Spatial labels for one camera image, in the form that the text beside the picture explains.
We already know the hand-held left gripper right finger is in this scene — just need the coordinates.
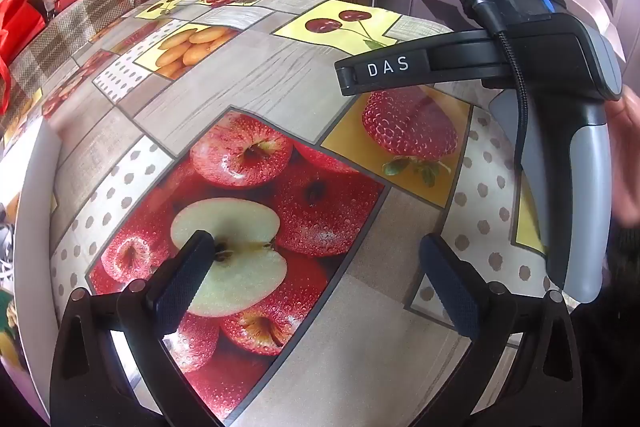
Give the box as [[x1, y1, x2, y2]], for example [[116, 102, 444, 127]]
[[417, 233, 583, 427]]

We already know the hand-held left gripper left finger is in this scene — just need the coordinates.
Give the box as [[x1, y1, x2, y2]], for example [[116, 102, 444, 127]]
[[50, 229, 221, 427]]

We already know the white box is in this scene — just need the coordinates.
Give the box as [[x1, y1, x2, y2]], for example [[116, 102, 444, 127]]
[[0, 119, 63, 413]]

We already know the person's right hand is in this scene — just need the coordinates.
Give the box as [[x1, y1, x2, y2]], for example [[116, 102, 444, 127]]
[[602, 87, 640, 228]]

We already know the fruit-printed tablecloth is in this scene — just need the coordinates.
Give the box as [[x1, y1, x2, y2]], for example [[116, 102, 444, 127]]
[[0, 0, 608, 427]]

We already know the plaid cloth cover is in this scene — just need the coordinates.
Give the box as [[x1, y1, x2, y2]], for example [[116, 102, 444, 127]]
[[0, 0, 171, 132]]

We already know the shiny red tote bag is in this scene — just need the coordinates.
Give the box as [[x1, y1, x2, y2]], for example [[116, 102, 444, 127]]
[[0, 0, 46, 112]]

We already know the black braided cable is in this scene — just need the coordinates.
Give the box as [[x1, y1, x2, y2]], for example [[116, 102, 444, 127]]
[[445, 0, 531, 148]]

